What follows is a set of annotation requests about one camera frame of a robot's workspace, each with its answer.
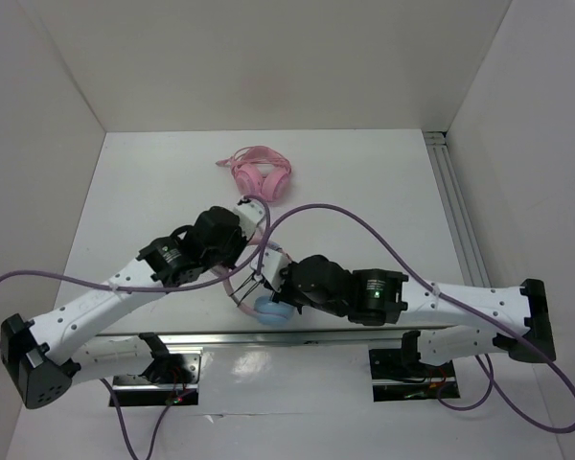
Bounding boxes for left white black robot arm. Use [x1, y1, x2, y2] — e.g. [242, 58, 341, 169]
[0, 202, 265, 409]

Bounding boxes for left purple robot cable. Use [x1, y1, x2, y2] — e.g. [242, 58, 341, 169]
[0, 195, 270, 459]

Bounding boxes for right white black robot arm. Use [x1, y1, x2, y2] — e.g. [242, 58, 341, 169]
[271, 255, 556, 376]

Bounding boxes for pink blue cat-ear headphones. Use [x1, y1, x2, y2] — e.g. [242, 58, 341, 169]
[222, 241, 294, 326]

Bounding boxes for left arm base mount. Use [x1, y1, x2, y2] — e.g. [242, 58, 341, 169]
[111, 333, 202, 407]

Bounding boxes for thin black headphone cable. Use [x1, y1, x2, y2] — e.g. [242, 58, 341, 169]
[234, 270, 267, 311]

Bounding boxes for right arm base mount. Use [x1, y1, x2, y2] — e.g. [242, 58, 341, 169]
[368, 331, 460, 403]

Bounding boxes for pink headphones with wrapped cable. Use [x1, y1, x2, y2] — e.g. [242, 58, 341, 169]
[216, 145, 292, 203]

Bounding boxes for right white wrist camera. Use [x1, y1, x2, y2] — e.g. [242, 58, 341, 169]
[250, 249, 291, 292]

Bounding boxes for aluminium rail right edge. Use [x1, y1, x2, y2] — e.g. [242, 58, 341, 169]
[423, 131, 492, 288]

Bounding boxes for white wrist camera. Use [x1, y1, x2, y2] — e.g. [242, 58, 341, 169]
[232, 198, 266, 241]
[250, 249, 291, 292]

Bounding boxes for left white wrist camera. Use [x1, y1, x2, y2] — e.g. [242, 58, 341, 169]
[232, 198, 266, 241]

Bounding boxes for aluminium rail front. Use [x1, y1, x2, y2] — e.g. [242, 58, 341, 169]
[90, 326, 461, 350]

